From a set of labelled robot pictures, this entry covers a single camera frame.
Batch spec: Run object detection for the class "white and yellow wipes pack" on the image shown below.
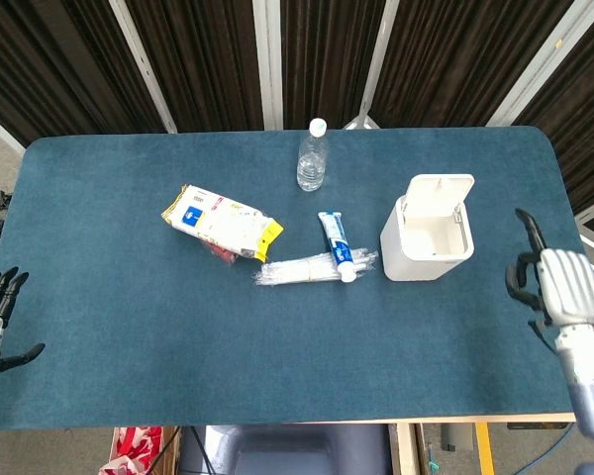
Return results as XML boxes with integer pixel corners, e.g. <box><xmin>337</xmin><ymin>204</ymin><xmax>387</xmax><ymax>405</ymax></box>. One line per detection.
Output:
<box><xmin>160</xmin><ymin>184</ymin><xmax>285</xmax><ymax>263</ymax></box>

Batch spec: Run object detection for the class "pack of clear plastic straws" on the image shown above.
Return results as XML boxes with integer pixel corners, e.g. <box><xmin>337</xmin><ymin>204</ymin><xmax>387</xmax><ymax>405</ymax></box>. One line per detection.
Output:
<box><xmin>250</xmin><ymin>250</ymin><xmax>379</xmax><ymax>287</ymax></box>

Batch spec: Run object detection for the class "blue felt table mat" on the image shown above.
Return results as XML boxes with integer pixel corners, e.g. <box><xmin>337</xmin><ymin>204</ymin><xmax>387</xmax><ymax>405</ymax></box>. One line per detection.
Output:
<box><xmin>0</xmin><ymin>125</ymin><xmax>594</xmax><ymax>432</ymax></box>

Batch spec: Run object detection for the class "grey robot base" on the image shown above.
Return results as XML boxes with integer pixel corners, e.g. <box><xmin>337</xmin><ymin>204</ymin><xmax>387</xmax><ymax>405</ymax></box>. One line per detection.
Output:
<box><xmin>180</xmin><ymin>424</ymin><xmax>392</xmax><ymax>475</ymax></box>

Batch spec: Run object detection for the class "small red packet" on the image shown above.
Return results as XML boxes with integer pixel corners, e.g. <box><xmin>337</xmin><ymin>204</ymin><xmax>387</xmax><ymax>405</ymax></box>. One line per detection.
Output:
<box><xmin>205</xmin><ymin>240</ymin><xmax>239</xmax><ymax>267</ymax></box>

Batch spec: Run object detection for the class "red and white bag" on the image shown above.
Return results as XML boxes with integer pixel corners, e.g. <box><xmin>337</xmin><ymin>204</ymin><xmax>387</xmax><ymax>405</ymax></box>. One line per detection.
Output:
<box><xmin>97</xmin><ymin>426</ymin><xmax>164</xmax><ymax>475</ymax></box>

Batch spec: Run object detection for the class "blue and white toothpaste tube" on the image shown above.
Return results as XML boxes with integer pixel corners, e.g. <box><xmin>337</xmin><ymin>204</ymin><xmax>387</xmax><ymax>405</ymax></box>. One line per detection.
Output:
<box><xmin>318</xmin><ymin>211</ymin><xmax>358</xmax><ymax>284</ymax></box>

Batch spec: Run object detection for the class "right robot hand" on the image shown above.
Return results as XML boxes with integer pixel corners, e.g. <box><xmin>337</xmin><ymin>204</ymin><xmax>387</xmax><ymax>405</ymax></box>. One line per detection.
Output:
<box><xmin>504</xmin><ymin>208</ymin><xmax>594</xmax><ymax>330</ymax></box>

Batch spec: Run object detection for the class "clear plastic water bottle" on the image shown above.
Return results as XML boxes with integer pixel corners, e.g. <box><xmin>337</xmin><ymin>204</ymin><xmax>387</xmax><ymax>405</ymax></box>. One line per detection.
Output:
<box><xmin>296</xmin><ymin>118</ymin><xmax>330</xmax><ymax>193</ymax></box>

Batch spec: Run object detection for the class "blue cable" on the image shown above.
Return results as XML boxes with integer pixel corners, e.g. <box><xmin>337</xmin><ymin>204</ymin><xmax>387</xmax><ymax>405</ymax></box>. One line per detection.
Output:
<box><xmin>497</xmin><ymin>424</ymin><xmax>578</xmax><ymax>475</ymax></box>

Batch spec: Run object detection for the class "white lidded bin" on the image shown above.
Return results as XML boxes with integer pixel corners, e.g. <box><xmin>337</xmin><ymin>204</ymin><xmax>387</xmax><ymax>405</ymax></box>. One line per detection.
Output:
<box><xmin>379</xmin><ymin>173</ymin><xmax>476</xmax><ymax>282</ymax></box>

